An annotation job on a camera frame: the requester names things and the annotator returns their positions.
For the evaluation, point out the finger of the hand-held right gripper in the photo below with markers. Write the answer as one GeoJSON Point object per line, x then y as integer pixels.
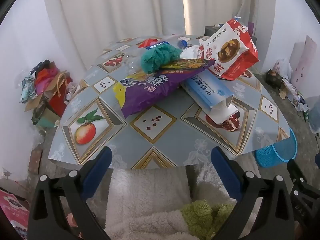
{"type": "Point", "coordinates": [298, 177]}

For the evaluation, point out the white fluffy blanket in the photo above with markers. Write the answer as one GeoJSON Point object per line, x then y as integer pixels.
{"type": "Point", "coordinates": [145, 192]}

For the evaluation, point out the red gift bag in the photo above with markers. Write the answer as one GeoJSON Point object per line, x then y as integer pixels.
{"type": "Point", "coordinates": [58, 100]}

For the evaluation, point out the white tissue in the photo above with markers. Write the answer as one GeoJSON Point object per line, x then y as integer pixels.
{"type": "Point", "coordinates": [190, 52]}

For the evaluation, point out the white plastic bag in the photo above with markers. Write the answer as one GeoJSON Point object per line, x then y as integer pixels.
{"type": "Point", "coordinates": [283, 67]}

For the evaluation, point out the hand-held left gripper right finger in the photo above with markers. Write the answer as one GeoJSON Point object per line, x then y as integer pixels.
{"type": "Point", "coordinates": [226, 175]}

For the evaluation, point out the teal mesh scrubber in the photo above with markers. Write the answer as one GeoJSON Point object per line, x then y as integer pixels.
{"type": "Point", "coordinates": [157, 57]}

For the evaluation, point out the red packet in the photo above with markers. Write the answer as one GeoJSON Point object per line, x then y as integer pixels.
{"type": "Point", "coordinates": [147, 42]}

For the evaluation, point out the blue and white medicine box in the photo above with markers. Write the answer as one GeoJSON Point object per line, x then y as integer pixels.
{"type": "Point", "coordinates": [207, 90]}

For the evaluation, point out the purple card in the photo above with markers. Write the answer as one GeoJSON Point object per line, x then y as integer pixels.
{"type": "Point", "coordinates": [251, 28]}

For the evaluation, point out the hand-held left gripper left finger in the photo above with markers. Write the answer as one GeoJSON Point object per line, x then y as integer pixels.
{"type": "Point", "coordinates": [96, 172]}

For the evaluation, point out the blue plastic basket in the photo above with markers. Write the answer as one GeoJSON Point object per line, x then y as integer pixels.
{"type": "Point", "coordinates": [277, 152]}

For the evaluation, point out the pink board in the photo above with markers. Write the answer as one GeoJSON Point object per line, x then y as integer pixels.
{"type": "Point", "coordinates": [303, 65]}

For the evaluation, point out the red and white snack bag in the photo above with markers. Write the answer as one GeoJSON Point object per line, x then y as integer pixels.
{"type": "Point", "coordinates": [232, 55]}

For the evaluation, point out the pile of colourful clothes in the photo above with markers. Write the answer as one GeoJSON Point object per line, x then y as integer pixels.
{"type": "Point", "coordinates": [46, 75]}

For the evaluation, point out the green fluffy cloth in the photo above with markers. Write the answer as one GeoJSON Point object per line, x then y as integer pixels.
{"type": "Point", "coordinates": [202, 215]}

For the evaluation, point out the white curtain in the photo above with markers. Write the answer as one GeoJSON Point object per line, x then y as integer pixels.
{"type": "Point", "coordinates": [125, 12]}

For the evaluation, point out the clear bottle with blue label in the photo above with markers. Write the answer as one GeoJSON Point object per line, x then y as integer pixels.
{"type": "Point", "coordinates": [156, 46]}

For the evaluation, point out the purple snack bag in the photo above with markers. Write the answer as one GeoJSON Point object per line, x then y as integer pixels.
{"type": "Point", "coordinates": [150, 90]}

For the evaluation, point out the grey cabinet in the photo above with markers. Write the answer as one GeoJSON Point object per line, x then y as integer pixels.
{"type": "Point", "coordinates": [212, 31]}

